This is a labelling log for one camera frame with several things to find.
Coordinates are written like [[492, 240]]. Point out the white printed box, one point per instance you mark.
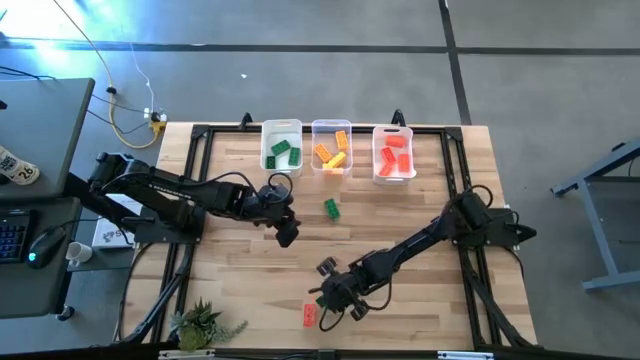
[[107, 237]]

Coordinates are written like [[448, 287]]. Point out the dark desk top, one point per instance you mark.
[[30, 290]]

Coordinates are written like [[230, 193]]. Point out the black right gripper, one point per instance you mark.
[[345, 290]]

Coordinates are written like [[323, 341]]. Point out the grey metal table frame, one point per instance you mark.
[[615, 279]]

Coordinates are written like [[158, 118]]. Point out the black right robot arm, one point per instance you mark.
[[415, 240]]

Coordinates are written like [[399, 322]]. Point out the white sticker card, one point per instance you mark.
[[17, 170]]

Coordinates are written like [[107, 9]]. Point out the red-orange building block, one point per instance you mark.
[[388, 155], [404, 162], [385, 170], [395, 141], [310, 315]]

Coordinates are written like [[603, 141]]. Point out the green succulent plant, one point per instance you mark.
[[197, 325]]

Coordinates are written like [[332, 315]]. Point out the clear plastic bin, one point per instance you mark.
[[320, 130]]

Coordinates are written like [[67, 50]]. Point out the white cup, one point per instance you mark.
[[80, 252]]

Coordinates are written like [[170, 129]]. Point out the silver metal bracket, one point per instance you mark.
[[185, 354], [465, 355]]

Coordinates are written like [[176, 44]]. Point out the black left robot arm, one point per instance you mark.
[[170, 185]]

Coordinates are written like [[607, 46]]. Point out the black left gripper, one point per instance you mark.
[[272, 202]]

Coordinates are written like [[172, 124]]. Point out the black computer mouse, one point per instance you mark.
[[45, 247]]

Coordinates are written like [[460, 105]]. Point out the white plastic bin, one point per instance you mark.
[[380, 135], [281, 172]]

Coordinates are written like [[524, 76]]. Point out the black backlit keyboard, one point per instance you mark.
[[12, 237]]

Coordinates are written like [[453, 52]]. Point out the green building block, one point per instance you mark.
[[320, 301], [280, 147], [270, 162], [332, 209], [294, 156]]

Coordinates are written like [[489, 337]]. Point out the black clamp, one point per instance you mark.
[[245, 121], [398, 118]]

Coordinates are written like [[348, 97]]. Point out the grey desk top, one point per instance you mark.
[[45, 125]]

